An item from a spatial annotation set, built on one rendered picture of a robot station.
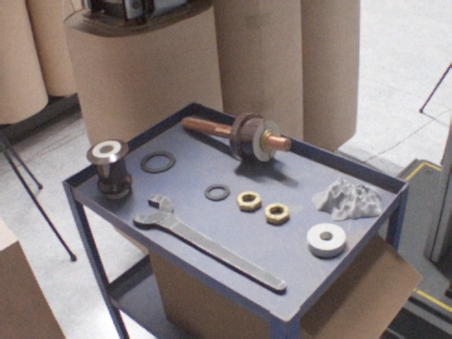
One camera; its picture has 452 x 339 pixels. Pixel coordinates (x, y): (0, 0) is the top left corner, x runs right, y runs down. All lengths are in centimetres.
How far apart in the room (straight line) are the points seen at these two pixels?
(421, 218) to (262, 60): 81
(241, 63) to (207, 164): 69
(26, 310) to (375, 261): 75
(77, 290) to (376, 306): 148
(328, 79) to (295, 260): 138
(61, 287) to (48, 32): 160
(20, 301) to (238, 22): 113
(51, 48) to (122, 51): 177
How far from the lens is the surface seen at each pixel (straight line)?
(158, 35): 147
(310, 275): 92
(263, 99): 189
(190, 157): 122
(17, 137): 339
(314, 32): 212
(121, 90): 154
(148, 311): 137
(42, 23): 318
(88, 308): 212
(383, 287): 103
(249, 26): 175
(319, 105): 227
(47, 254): 243
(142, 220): 104
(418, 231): 186
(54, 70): 327
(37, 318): 119
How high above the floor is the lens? 155
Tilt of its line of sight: 35 degrees down
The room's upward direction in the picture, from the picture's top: 5 degrees counter-clockwise
